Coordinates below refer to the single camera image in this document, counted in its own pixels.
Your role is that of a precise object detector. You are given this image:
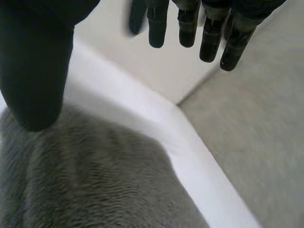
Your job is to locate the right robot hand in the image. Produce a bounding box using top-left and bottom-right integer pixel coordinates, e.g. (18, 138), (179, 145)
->
(0, 0), (287, 133)

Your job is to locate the grey towel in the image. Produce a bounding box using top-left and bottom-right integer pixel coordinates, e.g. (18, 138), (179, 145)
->
(0, 108), (209, 228)

